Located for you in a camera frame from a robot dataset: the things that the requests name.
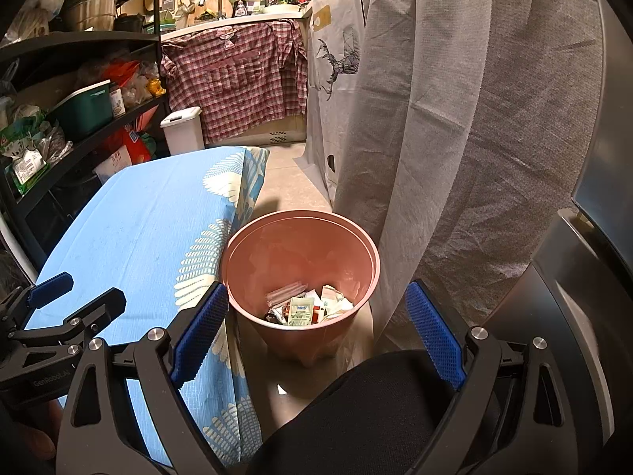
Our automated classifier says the clear straw wrapper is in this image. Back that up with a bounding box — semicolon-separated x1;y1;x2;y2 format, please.
266;282;308;308

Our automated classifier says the metal pot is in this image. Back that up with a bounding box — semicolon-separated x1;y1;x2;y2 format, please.
61;0;120;32

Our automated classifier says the green white food packet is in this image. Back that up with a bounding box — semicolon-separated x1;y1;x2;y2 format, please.
0;118;51;195

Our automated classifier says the pink plastic bin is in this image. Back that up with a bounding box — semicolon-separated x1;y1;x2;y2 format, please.
220;210;381;368

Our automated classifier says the white countertop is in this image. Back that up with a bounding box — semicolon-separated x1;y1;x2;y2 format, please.
161;6;318;44

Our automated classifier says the red orange bag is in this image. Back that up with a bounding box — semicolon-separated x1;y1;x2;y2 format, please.
120;125;157;165

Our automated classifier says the white paper bag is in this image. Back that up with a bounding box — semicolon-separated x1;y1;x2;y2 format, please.
93;150;135;185

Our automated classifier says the white lidded bin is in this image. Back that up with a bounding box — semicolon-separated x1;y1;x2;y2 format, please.
159;106;207;157

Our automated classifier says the red plastic bag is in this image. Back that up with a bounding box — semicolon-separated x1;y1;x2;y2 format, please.
103;58;142;86

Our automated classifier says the person's left hand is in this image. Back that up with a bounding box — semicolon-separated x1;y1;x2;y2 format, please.
0;398;57;463

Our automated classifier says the green storage box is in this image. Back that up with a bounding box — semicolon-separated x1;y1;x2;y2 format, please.
48;80;116;142

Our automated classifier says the red white milk carton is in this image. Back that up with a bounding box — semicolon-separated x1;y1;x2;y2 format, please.
320;284;355;318

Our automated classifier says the grey curtain cloth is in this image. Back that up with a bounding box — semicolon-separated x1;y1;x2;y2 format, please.
332;0;605;359

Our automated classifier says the deer print cloth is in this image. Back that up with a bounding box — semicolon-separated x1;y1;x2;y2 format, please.
303;0;379;200

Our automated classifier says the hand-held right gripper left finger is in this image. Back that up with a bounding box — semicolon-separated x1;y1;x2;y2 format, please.
57;281;231;475

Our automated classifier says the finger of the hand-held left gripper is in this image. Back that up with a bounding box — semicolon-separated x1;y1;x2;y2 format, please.
0;272;75;320
9;287;128;344

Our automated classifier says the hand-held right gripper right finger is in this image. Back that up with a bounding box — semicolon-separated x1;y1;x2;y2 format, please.
404;279;582;475

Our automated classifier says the black shelf rack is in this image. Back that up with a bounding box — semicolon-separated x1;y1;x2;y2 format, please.
0;0;172;270

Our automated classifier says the green printed packet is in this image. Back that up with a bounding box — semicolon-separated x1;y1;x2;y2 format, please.
289;297;313;326

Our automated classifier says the red plaid shirt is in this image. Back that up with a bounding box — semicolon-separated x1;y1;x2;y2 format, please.
161;19;310;145

